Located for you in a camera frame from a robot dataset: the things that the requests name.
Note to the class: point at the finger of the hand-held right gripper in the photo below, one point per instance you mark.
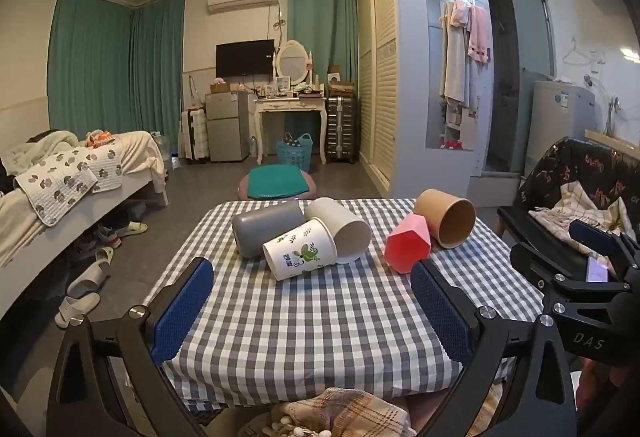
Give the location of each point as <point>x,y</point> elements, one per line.
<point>540,262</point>
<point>595,237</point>

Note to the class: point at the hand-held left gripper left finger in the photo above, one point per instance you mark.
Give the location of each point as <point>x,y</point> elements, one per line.
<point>181,312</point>

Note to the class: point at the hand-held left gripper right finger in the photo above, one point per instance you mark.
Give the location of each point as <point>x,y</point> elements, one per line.
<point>440,312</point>

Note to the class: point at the pink hexagonal cup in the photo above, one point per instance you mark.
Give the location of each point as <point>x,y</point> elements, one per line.
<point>407,244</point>

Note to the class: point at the brown cup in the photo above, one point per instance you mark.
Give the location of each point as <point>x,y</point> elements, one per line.
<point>432,209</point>

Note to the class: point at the grey cup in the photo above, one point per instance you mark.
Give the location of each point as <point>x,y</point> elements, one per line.
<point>262,229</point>

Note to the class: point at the white floral print cup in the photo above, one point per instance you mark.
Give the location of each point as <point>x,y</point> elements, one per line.
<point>300,252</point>

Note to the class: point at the beige cup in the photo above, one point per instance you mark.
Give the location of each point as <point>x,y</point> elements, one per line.
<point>330,217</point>

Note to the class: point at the plaid cloth on chair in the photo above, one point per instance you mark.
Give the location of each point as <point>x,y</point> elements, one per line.
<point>575,209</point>

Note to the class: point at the smartphone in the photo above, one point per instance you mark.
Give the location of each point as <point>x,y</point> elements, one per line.
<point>597,271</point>

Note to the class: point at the black floral chair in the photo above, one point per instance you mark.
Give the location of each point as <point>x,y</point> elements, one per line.
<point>550,177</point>

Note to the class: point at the green slipper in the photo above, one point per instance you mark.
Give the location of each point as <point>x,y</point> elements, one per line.
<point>105,255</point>
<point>132,229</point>

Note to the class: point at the white slipper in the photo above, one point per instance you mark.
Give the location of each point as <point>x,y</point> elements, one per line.
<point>75,308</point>
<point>90,278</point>

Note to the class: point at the grey washing machine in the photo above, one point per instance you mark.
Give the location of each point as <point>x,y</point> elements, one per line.
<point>555,122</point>

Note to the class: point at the grey checkered tablecloth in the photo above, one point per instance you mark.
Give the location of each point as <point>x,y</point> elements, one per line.
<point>310,317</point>

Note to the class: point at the bed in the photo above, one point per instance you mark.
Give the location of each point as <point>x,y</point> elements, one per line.
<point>75,237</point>

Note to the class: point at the beige plaid cloth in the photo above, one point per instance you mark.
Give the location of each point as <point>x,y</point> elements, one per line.
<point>350,409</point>

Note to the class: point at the green seat cushion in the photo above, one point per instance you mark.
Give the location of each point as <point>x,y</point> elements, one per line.
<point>277,181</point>

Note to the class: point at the cream blanket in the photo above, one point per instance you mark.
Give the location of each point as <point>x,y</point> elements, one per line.
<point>137,152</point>

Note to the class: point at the stool with green cushion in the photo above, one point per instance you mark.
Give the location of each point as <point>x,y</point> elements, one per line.
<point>314,189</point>

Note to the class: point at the white suitcase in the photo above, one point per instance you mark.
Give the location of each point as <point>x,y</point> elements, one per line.
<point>194,134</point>

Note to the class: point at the leaf patterned quilt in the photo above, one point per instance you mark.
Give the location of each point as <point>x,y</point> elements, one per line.
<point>65,177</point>

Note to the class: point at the white clothes hanger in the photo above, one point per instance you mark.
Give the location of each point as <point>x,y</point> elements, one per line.
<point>577,54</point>

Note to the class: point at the silver mini fridge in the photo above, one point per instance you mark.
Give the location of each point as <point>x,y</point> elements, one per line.
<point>227,127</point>

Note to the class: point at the orange patterned cloth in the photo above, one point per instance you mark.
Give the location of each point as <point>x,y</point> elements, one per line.
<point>98,139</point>

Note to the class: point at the teal laundry basket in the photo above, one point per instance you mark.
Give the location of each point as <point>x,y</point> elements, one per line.
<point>294,154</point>

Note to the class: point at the dark ribbed suitcase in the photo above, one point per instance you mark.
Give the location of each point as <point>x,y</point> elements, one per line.
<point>341,129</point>

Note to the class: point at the white hanging towel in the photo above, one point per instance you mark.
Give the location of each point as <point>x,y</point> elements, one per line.
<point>455,62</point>

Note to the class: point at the pink hanging towel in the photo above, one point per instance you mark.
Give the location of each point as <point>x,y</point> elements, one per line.
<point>479,34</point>

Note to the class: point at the white dressing table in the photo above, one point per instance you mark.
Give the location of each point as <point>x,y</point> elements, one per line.
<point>290,104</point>

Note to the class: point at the narrow green curtain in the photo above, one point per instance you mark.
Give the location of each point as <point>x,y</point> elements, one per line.
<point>157,67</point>

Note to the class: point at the cardboard box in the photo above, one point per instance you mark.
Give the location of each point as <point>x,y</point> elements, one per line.
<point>340,84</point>

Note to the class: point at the cream slatted wardrobe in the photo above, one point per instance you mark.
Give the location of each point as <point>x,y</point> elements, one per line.
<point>377,67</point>

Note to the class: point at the black television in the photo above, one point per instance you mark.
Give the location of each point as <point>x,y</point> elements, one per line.
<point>245,58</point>

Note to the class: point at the wide green curtain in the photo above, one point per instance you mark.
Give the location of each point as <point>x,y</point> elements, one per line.
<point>90,57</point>

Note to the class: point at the oval vanity mirror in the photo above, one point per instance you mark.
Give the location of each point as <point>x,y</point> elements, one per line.
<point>292,62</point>

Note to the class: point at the tall green curtain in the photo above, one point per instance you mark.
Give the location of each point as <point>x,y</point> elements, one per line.
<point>322,17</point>

